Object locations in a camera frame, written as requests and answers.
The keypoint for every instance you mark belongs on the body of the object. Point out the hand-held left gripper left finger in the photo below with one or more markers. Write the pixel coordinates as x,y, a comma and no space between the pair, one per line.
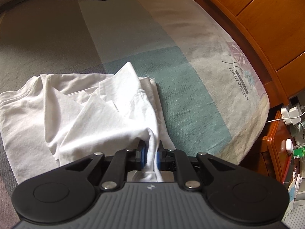
143,156

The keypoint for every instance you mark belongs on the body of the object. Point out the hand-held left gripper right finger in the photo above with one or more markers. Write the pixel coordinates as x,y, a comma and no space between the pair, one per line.
157,158

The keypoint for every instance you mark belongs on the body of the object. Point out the white printed t-shirt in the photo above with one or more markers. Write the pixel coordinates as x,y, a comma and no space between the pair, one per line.
83,114

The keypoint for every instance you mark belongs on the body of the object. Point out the wooden nightstand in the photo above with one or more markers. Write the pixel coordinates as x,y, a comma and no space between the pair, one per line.
276,145

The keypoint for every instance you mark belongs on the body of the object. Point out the white oval device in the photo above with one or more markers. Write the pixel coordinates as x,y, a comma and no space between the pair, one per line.
288,146

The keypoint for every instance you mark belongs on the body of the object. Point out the green box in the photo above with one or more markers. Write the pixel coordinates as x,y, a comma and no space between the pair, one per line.
299,152

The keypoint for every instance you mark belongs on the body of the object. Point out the white power adapter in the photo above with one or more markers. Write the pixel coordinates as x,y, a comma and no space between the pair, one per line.
294,112

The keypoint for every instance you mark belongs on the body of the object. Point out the white paper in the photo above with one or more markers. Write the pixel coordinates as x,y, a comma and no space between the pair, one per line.
296,210

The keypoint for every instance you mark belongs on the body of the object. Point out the wooden headboard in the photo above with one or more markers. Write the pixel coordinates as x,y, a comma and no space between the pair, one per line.
262,23

